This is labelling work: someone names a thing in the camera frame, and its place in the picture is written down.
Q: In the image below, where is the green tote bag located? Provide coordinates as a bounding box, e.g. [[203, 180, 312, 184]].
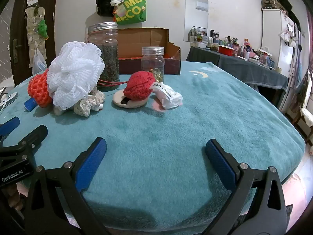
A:
[[114, 0, 148, 25]]

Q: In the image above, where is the cardboard box red inside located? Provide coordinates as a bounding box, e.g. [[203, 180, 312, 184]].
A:
[[117, 28, 181, 76]]

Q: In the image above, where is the white refrigerator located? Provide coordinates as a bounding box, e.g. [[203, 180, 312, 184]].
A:
[[262, 7, 306, 113]]

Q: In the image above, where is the white cloth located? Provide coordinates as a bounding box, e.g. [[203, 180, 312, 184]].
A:
[[154, 83, 183, 110]]

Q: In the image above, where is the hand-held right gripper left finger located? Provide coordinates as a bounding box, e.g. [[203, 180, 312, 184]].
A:
[[24, 137, 108, 235]]

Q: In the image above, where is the metal door handle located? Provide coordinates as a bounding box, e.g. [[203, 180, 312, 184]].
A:
[[13, 39, 22, 64]]

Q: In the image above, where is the clear plastic bag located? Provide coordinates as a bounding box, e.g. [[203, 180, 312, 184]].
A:
[[32, 49, 47, 75]]

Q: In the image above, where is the red fluffy towel white label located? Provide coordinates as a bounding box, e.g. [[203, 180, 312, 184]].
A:
[[123, 71, 178, 101]]

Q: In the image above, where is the red basin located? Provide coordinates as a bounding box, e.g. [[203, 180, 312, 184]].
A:
[[218, 44, 234, 57]]

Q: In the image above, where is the dark bag on cabinet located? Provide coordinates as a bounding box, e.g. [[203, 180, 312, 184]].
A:
[[260, 0, 300, 22]]

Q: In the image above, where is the person's left hand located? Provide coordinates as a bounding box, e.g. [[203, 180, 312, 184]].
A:
[[5, 183, 25, 211]]

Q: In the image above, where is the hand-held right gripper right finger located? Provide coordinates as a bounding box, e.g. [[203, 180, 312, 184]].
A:
[[205, 138, 288, 235]]

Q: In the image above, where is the green plush frog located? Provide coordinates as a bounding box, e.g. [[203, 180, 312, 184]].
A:
[[38, 20, 49, 40]]

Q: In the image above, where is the black bag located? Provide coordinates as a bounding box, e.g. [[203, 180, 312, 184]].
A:
[[95, 0, 119, 17]]

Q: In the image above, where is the white mesh bath pouf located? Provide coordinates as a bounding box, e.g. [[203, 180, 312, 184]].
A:
[[46, 42, 106, 110]]

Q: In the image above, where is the teal printed blanket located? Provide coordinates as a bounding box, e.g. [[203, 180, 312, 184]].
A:
[[0, 61, 306, 235]]

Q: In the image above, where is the beige round powder puff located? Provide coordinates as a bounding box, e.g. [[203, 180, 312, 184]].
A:
[[113, 89, 150, 109]]

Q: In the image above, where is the blue packet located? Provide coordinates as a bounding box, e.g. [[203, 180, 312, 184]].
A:
[[24, 97, 38, 112]]

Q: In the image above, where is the large glass jar metal lid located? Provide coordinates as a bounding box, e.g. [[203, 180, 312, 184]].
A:
[[87, 22, 120, 92]]

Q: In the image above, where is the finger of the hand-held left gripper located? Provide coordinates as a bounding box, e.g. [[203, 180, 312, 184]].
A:
[[0, 124, 49, 161], [0, 117, 20, 139]]

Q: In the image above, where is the cream crochet scrunchie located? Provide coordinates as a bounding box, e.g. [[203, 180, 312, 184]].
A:
[[73, 89, 106, 117]]

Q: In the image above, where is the row of cosmetic bottles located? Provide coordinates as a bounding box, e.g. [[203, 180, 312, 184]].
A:
[[188, 26, 282, 70]]

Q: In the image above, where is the small clear plastic jar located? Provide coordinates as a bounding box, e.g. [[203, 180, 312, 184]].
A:
[[140, 46, 165, 84]]

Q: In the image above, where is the dark brown door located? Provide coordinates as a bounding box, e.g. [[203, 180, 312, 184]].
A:
[[11, 0, 60, 86]]

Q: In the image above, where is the wall mirror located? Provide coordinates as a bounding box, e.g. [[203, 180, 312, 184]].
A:
[[183, 0, 209, 42]]

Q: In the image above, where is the orange foam net sleeve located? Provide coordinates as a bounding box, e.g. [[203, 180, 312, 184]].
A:
[[28, 69, 55, 108]]

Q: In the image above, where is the table with dark cloth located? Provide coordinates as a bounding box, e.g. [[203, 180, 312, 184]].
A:
[[186, 46, 289, 108]]

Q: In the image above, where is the beige hanging door organizer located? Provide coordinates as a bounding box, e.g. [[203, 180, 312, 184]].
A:
[[24, 6, 49, 54]]

